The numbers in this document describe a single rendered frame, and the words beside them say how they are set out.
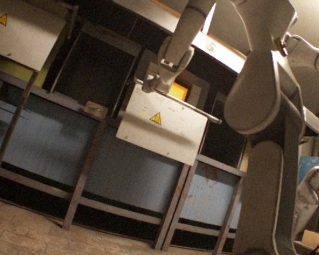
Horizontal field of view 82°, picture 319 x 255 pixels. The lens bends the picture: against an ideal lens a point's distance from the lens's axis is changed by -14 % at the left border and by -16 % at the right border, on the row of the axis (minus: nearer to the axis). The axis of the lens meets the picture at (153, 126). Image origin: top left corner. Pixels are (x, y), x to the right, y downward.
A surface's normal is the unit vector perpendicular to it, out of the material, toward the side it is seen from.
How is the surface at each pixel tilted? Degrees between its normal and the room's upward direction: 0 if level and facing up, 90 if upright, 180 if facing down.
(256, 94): 90
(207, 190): 90
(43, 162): 90
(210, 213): 90
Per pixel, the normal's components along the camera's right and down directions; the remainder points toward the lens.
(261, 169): -0.79, -0.38
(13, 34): 0.36, -0.06
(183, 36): -0.30, 0.50
